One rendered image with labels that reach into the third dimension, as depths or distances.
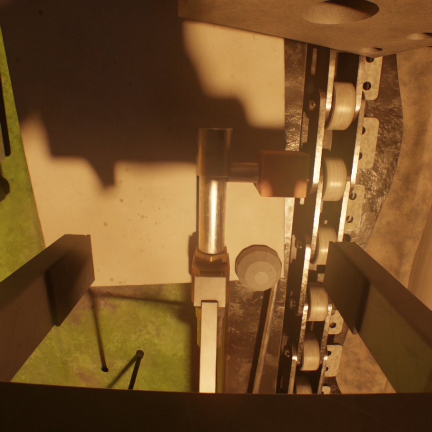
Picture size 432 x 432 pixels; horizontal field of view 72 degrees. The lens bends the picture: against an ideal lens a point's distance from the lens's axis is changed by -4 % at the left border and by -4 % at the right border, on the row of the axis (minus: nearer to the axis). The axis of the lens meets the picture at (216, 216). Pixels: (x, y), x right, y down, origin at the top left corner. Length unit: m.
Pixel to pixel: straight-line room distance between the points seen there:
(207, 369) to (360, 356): 0.26
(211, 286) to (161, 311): 1.07
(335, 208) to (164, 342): 1.15
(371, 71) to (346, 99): 0.06
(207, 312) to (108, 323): 1.16
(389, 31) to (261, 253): 0.18
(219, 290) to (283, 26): 0.17
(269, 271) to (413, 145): 0.20
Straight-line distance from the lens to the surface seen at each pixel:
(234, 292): 0.33
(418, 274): 0.41
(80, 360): 1.55
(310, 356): 0.36
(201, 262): 0.25
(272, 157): 0.23
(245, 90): 0.25
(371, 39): 0.22
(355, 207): 0.34
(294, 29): 0.20
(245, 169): 0.23
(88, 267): 0.17
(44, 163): 0.29
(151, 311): 1.30
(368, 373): 0.47
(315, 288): 0.33
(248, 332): 0.36
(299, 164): 0.23
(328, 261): 0.16
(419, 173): 0.36
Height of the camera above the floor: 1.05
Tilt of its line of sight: 73 degrees down
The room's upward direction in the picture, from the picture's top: 179 degrees counter-clockwise
